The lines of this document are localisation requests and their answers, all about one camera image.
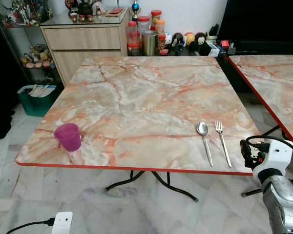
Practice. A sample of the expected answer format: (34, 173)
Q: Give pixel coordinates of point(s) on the silver metal spoon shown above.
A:
(202, 128)

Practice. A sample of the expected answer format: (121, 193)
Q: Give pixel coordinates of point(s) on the small white box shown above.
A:
(212, 48)

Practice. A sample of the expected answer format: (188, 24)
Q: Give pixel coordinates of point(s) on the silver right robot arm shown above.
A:
(284, 207)

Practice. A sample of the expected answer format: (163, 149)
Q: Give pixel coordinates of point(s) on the black teapot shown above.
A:
(84, 8)

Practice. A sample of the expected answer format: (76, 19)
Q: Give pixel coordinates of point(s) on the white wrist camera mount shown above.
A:
(62, 223)
(279, 153)

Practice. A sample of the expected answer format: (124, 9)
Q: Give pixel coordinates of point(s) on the steel tumbler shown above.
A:
(149, 44)

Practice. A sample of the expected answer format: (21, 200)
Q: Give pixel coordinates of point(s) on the small red object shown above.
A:
(224, 44)

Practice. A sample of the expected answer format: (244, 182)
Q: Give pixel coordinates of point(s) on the purple plastic cup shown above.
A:
(68, 137)

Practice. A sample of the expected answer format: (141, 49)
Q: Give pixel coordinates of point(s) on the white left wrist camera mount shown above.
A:
(62, 223)

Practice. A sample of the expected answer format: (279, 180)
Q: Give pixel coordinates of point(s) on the light wooden drawer cabinet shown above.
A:
(83, 39)

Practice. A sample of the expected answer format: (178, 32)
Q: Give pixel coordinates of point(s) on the yellow round figurine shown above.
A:
(189, 37)

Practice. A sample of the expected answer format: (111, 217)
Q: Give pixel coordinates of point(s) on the red-lid jar orange contents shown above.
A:
(156, 16)

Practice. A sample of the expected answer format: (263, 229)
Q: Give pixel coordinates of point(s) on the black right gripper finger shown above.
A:
(243, 148)

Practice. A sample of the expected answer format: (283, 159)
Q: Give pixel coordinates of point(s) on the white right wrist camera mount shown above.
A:
(279, 153)

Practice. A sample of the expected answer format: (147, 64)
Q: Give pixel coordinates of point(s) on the green plastic bin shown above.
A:
(35, 105)

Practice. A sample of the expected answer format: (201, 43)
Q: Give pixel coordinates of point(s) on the small white figurine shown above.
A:
(168, 38)

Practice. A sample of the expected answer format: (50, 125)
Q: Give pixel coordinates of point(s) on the black round-eared mouse figurine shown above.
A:
(200, 40)

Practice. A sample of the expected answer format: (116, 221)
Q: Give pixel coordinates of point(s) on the glass display cabinet with figurines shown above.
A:
(34, 56)

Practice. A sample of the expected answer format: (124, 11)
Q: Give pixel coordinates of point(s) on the black television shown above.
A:
(263, 19)

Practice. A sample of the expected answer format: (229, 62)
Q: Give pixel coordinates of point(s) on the blue ball trophy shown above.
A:
(135, 7)

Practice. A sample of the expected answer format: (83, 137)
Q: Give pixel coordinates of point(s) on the silver metal fork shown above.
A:
(222, 141)

